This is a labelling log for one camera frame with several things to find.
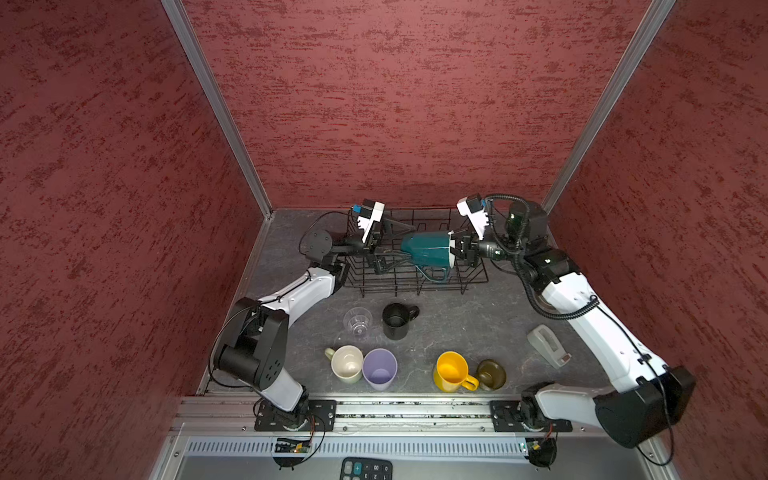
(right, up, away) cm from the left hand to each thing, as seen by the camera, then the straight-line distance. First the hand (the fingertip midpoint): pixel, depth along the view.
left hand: (412, 247), depth 66 cm
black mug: (-4, -23, +22) cm, 32 cm away
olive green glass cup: (+23, -36, +15) cm, 45 cm away
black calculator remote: (-12, -51, +1) cm, 52 cm away
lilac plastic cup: (-8, -30, +7) cm, 31 cm away
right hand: (+6, 0, +1) cm, 6 cm away
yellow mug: (+11, -35, +15) cm, 40 cm away
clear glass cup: (-15, -24, +24) cm, 37 cm away
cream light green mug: (-17, -31, +12) cm, 38 cm away
